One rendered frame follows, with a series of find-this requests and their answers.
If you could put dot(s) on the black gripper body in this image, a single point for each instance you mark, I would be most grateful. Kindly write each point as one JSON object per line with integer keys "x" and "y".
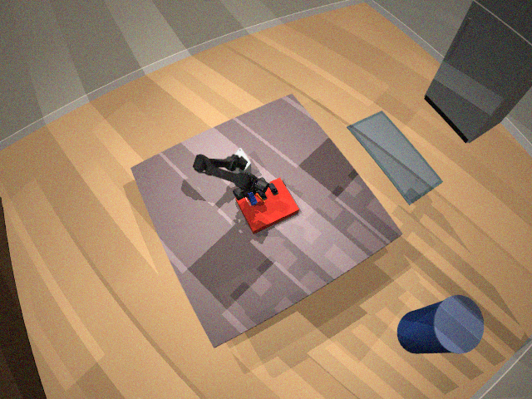
{"x": 239, "y": 194}

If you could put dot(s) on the blue micro servo with orange cable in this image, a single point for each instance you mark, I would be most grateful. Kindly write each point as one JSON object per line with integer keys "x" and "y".
{"x": 252, "y": 198}

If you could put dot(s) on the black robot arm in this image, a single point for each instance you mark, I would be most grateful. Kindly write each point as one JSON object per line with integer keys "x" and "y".
{"x": 245, "y": 180}

